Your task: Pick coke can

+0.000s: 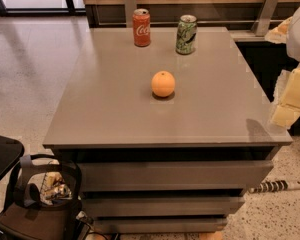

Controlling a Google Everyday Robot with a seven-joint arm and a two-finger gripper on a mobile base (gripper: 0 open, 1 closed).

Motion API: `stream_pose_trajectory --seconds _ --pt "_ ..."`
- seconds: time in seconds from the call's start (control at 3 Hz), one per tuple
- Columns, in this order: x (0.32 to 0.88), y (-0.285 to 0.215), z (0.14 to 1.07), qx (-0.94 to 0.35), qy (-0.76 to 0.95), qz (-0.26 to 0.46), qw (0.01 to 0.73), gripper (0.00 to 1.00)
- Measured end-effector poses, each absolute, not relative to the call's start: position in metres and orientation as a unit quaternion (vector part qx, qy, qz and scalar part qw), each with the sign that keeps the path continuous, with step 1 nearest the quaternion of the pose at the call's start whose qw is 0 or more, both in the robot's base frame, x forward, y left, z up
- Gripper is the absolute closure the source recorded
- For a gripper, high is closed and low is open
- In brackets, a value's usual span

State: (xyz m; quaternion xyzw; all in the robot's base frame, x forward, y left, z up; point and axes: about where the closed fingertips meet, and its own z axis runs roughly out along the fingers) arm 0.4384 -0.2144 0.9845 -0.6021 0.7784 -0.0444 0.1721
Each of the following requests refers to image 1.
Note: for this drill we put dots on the black bag with snacks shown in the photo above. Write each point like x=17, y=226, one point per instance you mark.
x=42, y=200

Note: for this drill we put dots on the left metal bracket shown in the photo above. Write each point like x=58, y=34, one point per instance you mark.
x=130, y=6

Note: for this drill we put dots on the green soda can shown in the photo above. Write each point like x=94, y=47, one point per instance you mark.
x=186, y=34

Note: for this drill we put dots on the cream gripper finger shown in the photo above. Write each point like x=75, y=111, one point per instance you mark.
x=286, y=104

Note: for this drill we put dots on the orange fruit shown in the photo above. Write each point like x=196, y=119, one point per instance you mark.
x=163, y=84

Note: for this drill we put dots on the black chair seat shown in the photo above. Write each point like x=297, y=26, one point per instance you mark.
x=10, y=152

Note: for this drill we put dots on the right metal bracket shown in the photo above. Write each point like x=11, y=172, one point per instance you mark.
x=261, y=25

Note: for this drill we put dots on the grey drawer cabinet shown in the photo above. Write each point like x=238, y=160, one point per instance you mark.
x=180, y=163

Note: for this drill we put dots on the red coke can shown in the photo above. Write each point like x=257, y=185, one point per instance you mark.
x=141, y=27

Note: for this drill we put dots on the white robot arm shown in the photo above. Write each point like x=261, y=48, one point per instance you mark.
x=293, y=38

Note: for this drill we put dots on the metal bracket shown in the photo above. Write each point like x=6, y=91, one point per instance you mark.
x=261, y=25
x=130, y=6

